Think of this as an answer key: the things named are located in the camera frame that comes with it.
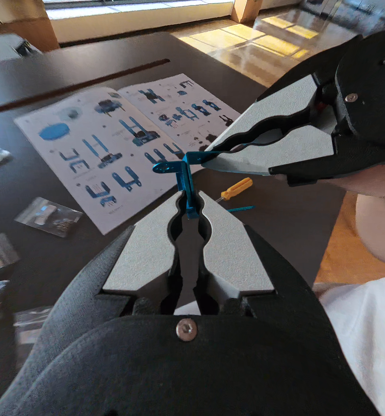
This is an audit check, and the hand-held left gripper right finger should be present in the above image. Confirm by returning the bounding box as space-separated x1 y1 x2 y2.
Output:
197 190 275 299

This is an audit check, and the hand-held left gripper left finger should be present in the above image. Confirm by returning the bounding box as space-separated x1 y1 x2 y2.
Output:
102 190 184 296

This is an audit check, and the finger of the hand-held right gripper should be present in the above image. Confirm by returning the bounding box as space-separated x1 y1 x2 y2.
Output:
207 75 321 153
201 124 336 177

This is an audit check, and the blue short U bracket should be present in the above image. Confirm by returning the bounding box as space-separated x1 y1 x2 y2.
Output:
152 150 220 174

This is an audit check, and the person's right forearm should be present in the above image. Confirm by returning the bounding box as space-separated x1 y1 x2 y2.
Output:
355 194 385 268

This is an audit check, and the dark grey desk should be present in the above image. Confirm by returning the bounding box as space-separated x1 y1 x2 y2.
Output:
0 31 346 403

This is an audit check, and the person's right hand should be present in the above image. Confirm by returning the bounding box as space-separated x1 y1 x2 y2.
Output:
274 161 385 198

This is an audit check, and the white foam sheet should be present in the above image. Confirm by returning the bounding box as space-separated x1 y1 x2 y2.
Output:
174 301 201 316

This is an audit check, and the assembly instruction booklet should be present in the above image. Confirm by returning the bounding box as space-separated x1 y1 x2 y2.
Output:
14 73 242 235

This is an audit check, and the nearly empty labelled zip bag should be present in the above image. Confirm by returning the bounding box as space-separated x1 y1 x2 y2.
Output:
13 305 54 368

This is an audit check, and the person in white shirt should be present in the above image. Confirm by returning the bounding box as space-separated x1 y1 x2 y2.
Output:
313 272 385 416

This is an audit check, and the glossy white table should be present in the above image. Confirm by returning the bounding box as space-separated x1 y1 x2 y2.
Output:
0 33 42 63

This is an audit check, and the cardboard box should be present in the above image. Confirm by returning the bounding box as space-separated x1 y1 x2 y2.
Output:
0 0 60 52

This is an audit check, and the yellow-handled screwdriver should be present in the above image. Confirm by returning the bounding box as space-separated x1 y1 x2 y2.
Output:
215 177 254 203

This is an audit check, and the wooden wall column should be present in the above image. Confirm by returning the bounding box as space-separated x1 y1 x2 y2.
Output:
230 0 264 24

